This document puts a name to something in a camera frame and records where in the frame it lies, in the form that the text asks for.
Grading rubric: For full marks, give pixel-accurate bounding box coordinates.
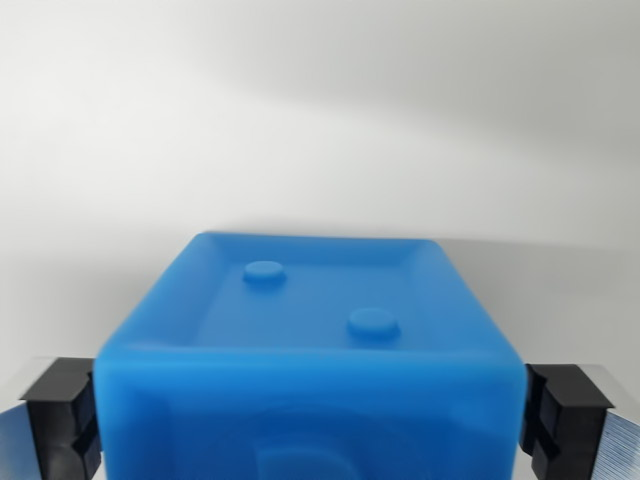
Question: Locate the blue cube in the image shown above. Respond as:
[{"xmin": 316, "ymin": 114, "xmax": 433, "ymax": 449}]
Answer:
[{"xmin": 93, "ymin": 230, "xmax": 531, "ymax": 480}]

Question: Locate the black-padded silver gripper right finger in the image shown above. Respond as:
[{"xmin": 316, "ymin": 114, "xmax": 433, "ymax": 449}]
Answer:
[{"xmin": 519, "ymin": 362, "xmax": 640, "ymax": 480}]

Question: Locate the black-padded silver gripper left finger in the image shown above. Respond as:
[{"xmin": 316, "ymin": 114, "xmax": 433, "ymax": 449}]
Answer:
[{"xmin": 0, "ymin": 355, "xmax": 104, "ymax": 480}]

